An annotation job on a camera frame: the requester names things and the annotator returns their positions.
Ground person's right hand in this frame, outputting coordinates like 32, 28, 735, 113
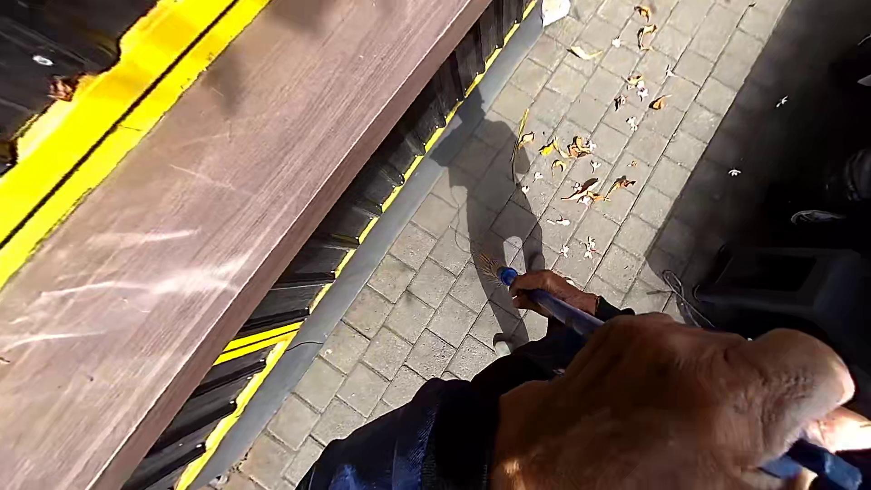
509, 269, 601, 319

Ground person's left hand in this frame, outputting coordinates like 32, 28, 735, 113
491, 312, 871, 490

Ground broom with blue handle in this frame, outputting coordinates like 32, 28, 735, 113
476, 252, 866, 490

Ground person's left forearm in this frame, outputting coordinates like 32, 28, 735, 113
296, 377, 501, 490

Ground person's right forearm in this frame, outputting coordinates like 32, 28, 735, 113
593, 294, 636, 323

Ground person's legs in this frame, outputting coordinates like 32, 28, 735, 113
470, 325, 589, 399

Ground dark box-shaped object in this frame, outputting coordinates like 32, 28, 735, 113
693, 245, 868, 334

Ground scattered dry leaves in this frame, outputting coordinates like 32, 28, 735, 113
510, 5, 671, 205

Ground grey curb strip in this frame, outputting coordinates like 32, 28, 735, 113
185, 3, 545, 490

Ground dark shoe with pale edge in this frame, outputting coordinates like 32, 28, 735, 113
791, 208, 846, 227

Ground black corrugated panel, yellow edge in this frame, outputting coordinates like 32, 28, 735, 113
121, 0, 540, 490

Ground brown wood-grain plank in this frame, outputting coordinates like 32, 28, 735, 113
0, 0, 492, 490

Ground black panel with yellow strip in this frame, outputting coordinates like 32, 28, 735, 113
0, 0, 272, 290

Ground curled brown leaf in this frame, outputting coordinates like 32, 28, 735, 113
49, 75, 83, 103

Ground thin looped wire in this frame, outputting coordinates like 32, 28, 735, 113
646, 269, 715, 329

